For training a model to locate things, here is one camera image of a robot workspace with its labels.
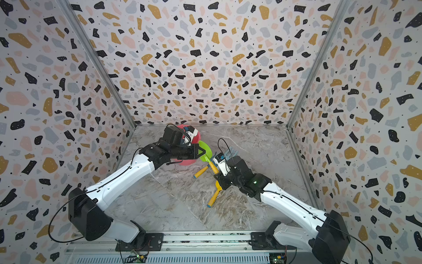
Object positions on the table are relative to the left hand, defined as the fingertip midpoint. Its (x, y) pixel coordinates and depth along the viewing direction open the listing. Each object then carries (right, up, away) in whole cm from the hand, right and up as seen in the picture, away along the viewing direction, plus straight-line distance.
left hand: (207, 151), depth 75 cm
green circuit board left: (-31, -47, -4) cm, 56 cm away
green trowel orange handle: (0, -3, +1) cm, 3 cm away
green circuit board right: (+31, -46, -4) cm, 56 cm away
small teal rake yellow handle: (-5, -13, +22) cm, 26 cm away
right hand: (+5, -11, +1) cm, 12 cm away
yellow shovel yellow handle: (+5, -21, +15) cm, 27 cm away
